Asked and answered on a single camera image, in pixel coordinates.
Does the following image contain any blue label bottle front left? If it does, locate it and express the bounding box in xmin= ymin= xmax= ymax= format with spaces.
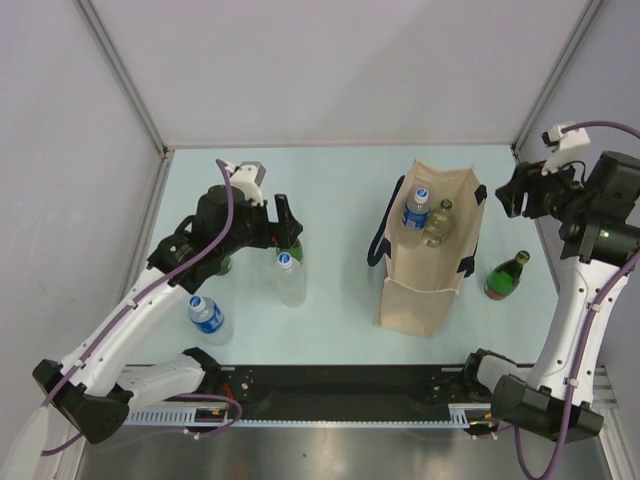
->
xmin=188 ymin=295 xmax=233 ymax=346

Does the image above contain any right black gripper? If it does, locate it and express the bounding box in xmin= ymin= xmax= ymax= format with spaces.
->
xmin=494 ymin=151 xmax=592 ymax=221

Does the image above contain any beige canvas tote bag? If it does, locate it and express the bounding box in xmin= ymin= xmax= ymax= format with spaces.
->
xmin=367 ymin=160 xmax=487 ymax=337

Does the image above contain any clear glass bottle green cap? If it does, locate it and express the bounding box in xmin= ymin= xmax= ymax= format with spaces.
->
xmin=422 ymin=199 xmax=454 ymax=247

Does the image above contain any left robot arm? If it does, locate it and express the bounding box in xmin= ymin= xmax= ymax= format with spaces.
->
xmin=33 ymin=185 xmax=303 ymax=444

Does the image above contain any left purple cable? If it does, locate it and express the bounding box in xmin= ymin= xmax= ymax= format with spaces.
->
xmin=39 ymin=159 xmax=244 ymax=456

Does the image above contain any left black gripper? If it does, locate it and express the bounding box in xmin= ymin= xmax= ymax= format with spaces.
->
xmin=217 ymin=194 xmax=301 ymax=258

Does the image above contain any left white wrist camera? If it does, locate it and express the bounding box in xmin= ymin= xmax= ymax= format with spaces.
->
xmin=223 ymin=162 xmax=267 ymax=206

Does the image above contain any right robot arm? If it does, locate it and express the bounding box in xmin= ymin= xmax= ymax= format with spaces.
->
xmin=461 ymin=151 xmax=639 ymax=442

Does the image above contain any aluminium frame rail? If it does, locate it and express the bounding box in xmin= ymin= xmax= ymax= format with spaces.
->
xmin=510 ymin=0 xmax=607 ymax=158
xmin=73 ymin=0 xmax=169 ymax=159

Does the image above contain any blue label water bottle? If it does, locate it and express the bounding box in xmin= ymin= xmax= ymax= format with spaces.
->
xmin=402 ymin=187 xmax=432 ymax=231

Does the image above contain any clear plastic bottle blue cap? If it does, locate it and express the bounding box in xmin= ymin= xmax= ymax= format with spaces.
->
xmin=274 ymin=252 xmax=307 ymax=308

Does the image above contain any aluminium frame rail right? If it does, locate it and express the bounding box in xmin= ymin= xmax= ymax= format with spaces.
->
xmin=510 ymin=0 xmax=607 ymax=158

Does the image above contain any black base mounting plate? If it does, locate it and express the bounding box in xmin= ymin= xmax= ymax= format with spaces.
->
xmin=196 ymin=365 xmax=491 ymax=419

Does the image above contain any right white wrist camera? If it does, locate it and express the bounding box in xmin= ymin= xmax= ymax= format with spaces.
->
xmin=541 ymin=123 xmax=590 ymax=176

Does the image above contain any aluminium frame rail left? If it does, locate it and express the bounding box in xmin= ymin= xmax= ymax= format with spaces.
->
xmin=73 ymin=0 xmax=169 ymax=159

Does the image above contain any white slotted cable duct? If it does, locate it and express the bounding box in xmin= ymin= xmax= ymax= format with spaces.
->
xmin=124 ymin=402 xmax=496 ymax=429

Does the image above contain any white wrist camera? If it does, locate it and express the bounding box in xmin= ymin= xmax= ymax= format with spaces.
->
xmin=541 ymin=123 xmax=590 ymax=176
xmin=223 ymin=162 xmax=267 ymax=206

